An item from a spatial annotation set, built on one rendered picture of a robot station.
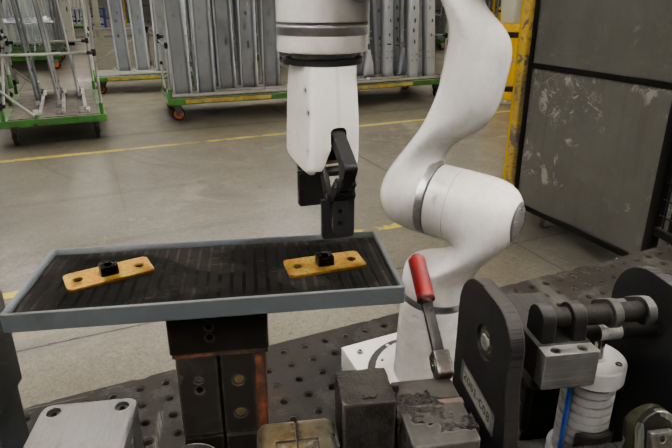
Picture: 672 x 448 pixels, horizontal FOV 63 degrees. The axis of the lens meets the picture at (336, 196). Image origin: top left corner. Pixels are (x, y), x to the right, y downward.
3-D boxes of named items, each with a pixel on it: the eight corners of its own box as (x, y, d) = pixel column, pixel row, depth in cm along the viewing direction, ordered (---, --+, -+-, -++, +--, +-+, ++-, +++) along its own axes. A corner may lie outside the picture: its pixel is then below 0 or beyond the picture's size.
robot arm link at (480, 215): (420, 268, 104) (432, 150, 95) (515, 303, 95) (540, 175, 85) (388, 297, 95) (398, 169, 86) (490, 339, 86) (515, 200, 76)
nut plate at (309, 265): (290, 278, 56) (289, 268, 55) (282, 262, 59) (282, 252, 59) (367, 267, 58) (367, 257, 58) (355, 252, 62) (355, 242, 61)
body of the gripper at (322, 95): (271, 43, 54) (275, 153, 58) (295, 53, 45) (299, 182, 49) (343, 42, 56) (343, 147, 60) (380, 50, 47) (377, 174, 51)
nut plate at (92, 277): (67, 293, 53) (65, 282, 53) (62, 277, 56) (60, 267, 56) (155, 271, 57) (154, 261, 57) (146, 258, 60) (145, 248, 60)
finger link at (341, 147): (319, 112, 52) (319, 167, 54) (345, 135, 45) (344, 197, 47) (331, 111, 52) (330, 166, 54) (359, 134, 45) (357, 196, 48)
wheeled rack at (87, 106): (110, 139, 588) (84, -39, 528) (3, 149, 548) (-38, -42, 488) (100, 108, 750) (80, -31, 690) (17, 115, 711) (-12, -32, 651)
